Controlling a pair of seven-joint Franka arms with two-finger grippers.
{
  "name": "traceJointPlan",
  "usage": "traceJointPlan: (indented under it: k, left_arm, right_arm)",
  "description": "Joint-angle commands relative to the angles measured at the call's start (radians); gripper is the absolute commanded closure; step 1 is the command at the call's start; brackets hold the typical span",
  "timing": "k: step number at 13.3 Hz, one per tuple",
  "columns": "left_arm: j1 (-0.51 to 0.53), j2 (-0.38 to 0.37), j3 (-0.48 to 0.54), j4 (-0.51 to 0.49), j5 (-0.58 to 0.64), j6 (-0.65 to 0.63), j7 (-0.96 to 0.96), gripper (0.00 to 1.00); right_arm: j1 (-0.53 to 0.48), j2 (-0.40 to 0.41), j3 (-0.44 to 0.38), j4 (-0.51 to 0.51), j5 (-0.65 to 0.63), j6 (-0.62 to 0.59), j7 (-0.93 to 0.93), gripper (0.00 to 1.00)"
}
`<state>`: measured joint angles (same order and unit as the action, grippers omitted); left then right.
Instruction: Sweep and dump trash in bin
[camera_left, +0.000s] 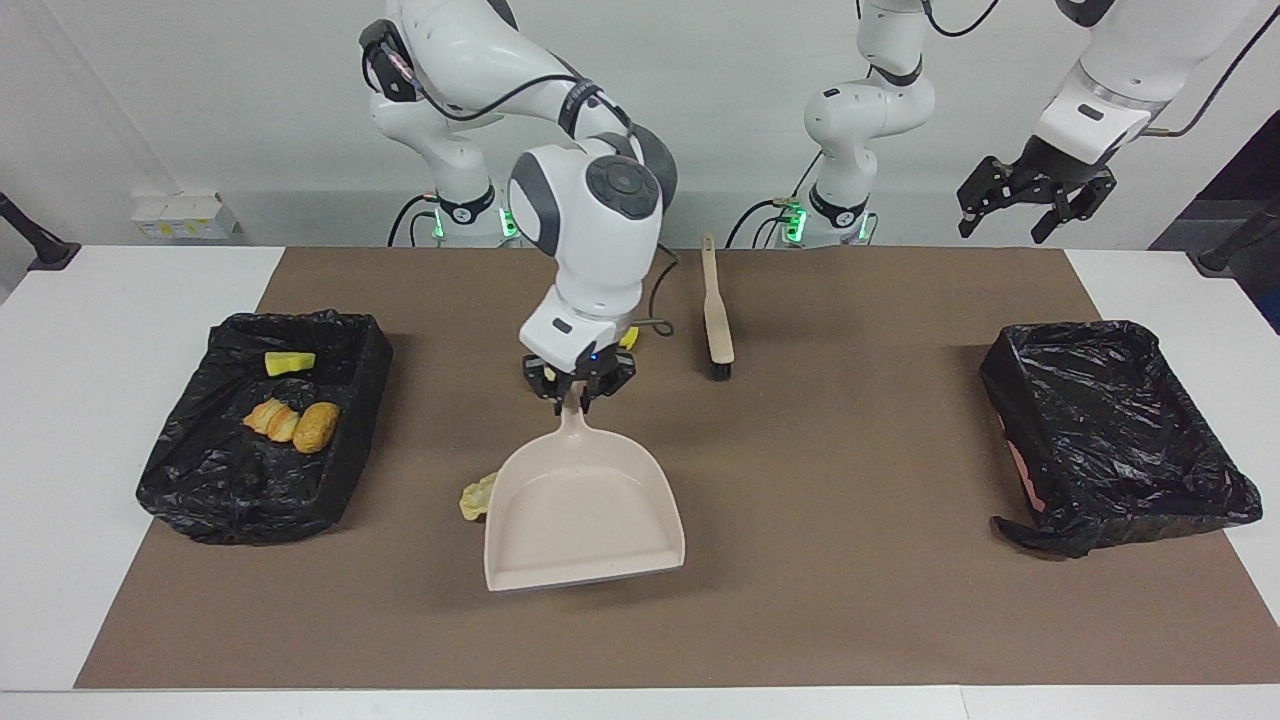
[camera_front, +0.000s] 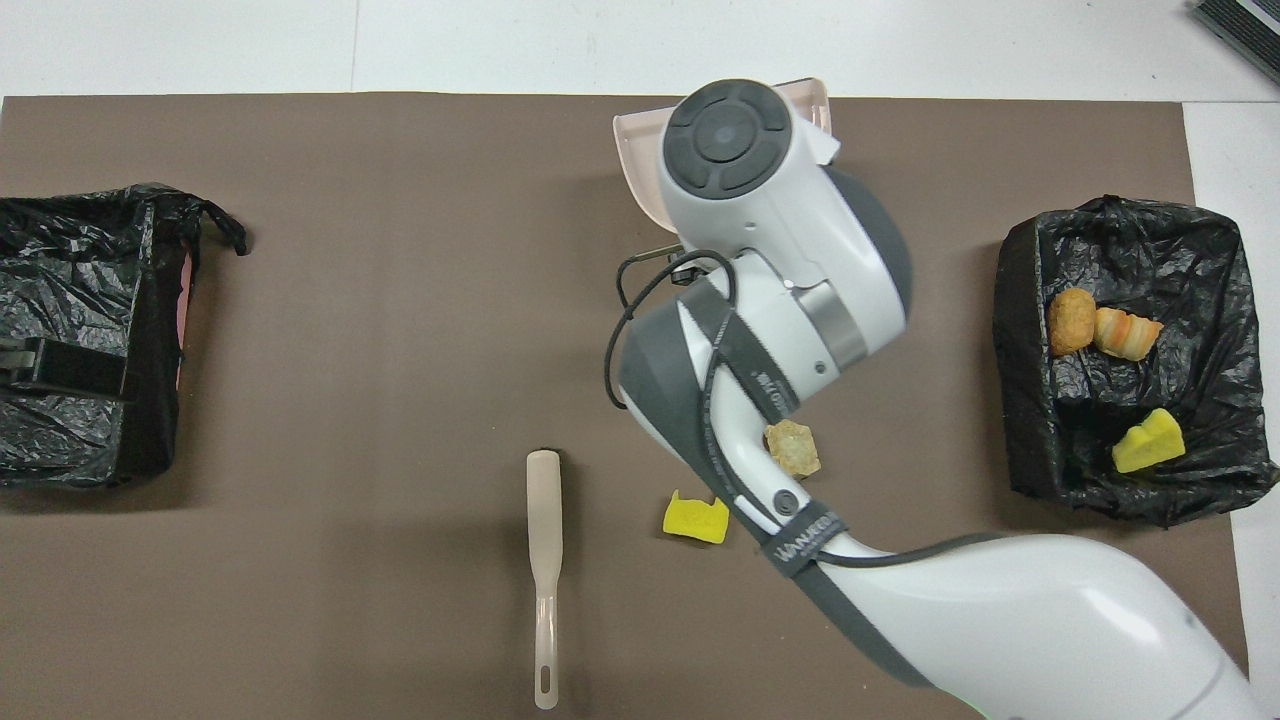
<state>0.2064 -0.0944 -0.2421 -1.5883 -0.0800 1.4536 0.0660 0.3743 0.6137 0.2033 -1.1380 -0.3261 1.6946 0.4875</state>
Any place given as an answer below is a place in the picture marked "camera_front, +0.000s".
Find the beige hand brush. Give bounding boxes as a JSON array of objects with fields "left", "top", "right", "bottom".
[{"left": 526, "top": 447, "right": 564, "bottom": 711}]

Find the beige plastic dustpan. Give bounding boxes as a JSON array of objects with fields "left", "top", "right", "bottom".
[{"left": 613, "top": 78, "right": 836, "bottom": 229}]

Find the yellow notched sponge piece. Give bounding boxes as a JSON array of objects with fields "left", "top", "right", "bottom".
[{"left": 662, "top": 489, "right": 731, "bottom": 546}]

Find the pale bread chunk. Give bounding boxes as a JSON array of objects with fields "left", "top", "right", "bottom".
[{"left": 764, "top": 420, "right": 822, "bottom": 478}]

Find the brown bread roll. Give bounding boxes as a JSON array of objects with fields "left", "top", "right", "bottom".
[{"left": 1047, "top": 288, "right": 1097, "bottom": 357}]

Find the striped croissant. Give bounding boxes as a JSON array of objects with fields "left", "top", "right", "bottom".
[{"left": 1093, "top": 307, "right": 1165, "bottom": 361}]

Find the yellow sponge chunk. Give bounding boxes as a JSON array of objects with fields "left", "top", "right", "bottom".
[{"left": 1112, "top": 407, "right": 1186, "bottom": 474}]

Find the black bag lined pink bin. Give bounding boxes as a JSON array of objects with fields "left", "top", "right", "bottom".
[{"left": 0, "top": 183, "right": 249, "bottom": 491}]

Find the brown table mat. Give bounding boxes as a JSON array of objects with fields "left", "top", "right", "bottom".
[{"left": 0, "top": 93, "right": 1251, "bottom": 720}]

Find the dark grey ribbed device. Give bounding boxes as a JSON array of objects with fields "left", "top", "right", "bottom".
[{"left": 1193, "top": 0, "right": 1280, "bottom": 89}]

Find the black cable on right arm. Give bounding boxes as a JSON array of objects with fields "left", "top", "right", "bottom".
[{"left": 603, "top": 245, "right": 1003, "bottom": 573}]

